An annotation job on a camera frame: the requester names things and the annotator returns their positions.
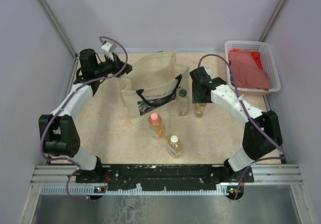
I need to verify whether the amber bottle white cap tall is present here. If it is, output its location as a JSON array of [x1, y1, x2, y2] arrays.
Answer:
[[194, 103, 207, 118]]

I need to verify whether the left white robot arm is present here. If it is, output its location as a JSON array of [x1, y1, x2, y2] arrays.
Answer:
[[39, 49, 132, 183]]

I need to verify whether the orange bottle pink cap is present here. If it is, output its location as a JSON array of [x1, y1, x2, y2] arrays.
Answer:
[[148, 113, 165, 139]]

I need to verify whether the purple cable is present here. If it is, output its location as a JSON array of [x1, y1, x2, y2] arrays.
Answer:
[[40, 36, 126, 204], [197, 54, 288, 201]]

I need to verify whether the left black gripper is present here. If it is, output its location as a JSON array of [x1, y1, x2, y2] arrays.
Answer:
[[94, 52, 132, 78]]

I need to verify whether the clear bottle dark cap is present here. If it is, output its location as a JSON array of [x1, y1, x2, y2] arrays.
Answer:
[[176, 89, 189, 117]]

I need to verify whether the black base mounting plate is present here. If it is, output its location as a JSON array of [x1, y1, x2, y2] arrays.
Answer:
[[76, 164, 254, 199]]

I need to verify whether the beige canvas tote bag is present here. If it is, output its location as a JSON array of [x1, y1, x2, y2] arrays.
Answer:
[[117, 52, 190, 125]]

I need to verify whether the aluminium frame rail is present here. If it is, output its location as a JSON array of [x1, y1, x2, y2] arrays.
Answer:
[[31, 164, 303, 199]]

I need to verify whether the yellow bottle white cap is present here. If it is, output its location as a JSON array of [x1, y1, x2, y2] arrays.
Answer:
[[166, 134, 184, 158]]

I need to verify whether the red cloth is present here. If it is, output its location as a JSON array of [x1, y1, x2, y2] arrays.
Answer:
[[251, 52, 263, 70]]

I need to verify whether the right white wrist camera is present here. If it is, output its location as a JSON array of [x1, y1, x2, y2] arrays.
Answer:
[[205, 67, 213, 76]]

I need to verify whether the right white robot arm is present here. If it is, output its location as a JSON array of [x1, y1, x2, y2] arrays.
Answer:
[[190, 67, 282, 182]]

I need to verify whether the pink cloth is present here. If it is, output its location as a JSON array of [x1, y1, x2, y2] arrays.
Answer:
[[228, 49, 269, 91]]

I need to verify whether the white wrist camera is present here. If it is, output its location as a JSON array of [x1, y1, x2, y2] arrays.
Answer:
[[101, 41, 116, 60], [205, 67, 213, 76]]

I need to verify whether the white plastic basket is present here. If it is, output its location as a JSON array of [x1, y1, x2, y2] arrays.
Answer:
[[225, 40, 281, 96]]

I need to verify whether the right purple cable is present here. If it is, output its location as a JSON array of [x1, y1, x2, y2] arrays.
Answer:
[[197, 54, 288, 201]]

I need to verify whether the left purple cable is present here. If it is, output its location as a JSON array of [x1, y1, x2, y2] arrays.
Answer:
[[40, 36, 126, 204]]

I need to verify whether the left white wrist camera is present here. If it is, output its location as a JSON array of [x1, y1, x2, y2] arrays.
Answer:
[[101, 41, 116, 60]]

